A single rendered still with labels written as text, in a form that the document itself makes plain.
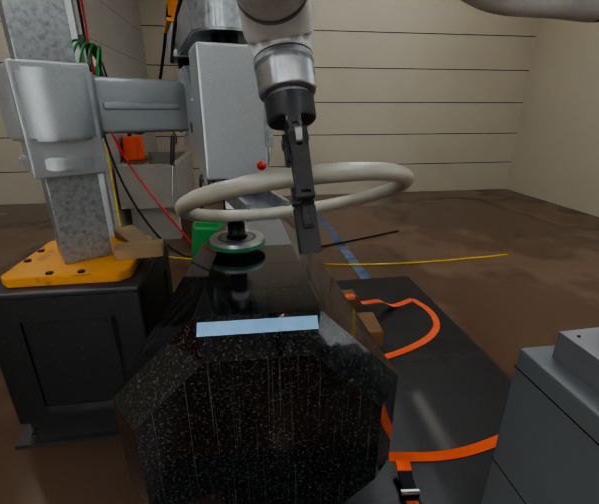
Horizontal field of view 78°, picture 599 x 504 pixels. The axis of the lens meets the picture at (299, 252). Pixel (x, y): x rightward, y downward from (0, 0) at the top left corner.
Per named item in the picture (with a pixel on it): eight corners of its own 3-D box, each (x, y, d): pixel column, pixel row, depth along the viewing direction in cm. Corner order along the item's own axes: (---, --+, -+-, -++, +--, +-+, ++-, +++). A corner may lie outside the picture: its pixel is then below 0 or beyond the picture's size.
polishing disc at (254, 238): (274, 241, 145) (273, 239, 145) (223, 253, 134) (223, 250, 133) (248, 228, 162) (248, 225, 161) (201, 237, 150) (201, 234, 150)
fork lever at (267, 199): (200, 183, 158) (198, 171, 156) (244, 180, 165) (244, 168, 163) (233, 224, 98) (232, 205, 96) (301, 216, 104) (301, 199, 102)
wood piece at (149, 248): (114, 261, 162) (112, 250, 160) (118, 252, 171) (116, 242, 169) (163, 256, 168) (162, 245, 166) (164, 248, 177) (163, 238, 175)
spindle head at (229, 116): (195, 173, 158) (183, 55, 142) (245, 170, 166) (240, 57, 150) (207, 189, 127) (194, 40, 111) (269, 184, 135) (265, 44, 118)
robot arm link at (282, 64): (310, 72, 61) (314, 108, 61) (254, 78, 61) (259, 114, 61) (316, 40, 52) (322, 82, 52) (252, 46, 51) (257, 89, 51)
